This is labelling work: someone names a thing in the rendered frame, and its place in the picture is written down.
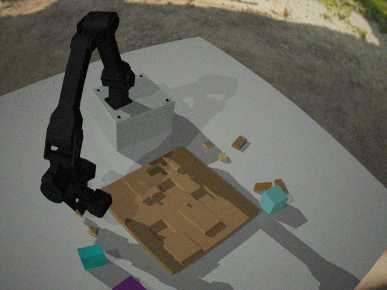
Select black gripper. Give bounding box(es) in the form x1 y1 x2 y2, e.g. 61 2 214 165
63 166 112 218

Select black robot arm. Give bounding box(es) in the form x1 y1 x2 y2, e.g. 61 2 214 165
40 11 135 204

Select tan square puzzle board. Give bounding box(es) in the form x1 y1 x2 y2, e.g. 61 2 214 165
100 146 260 276

